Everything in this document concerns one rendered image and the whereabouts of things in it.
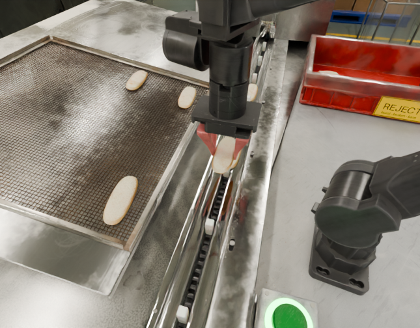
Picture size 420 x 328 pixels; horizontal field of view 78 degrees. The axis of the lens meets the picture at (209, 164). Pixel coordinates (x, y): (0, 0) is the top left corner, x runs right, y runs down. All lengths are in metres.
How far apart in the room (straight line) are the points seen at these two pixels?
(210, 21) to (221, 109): 0.12
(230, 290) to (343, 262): 0.18
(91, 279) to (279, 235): 0.31
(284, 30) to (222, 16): 0.89
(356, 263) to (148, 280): 0.32
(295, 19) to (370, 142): 0.61
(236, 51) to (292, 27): 0.86
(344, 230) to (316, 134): 0.39
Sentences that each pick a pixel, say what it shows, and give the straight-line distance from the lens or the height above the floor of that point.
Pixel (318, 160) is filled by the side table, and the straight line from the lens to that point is 0.66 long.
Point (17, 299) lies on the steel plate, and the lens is 0.53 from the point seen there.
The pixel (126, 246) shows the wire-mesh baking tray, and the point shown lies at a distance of 0.42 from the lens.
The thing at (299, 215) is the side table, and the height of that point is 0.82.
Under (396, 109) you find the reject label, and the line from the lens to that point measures 0.87.
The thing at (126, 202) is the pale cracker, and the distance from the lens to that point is 0.45.
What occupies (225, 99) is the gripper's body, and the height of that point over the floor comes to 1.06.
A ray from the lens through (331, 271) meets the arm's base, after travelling 0.48.
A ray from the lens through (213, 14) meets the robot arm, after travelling 0.32.
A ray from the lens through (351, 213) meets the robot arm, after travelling 0.36.
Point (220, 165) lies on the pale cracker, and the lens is 0.44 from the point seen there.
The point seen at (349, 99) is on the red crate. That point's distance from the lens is 0.85.
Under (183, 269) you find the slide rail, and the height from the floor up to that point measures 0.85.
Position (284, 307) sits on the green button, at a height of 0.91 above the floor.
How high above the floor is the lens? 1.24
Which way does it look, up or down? 45 degrees down
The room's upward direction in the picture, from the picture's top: straight up
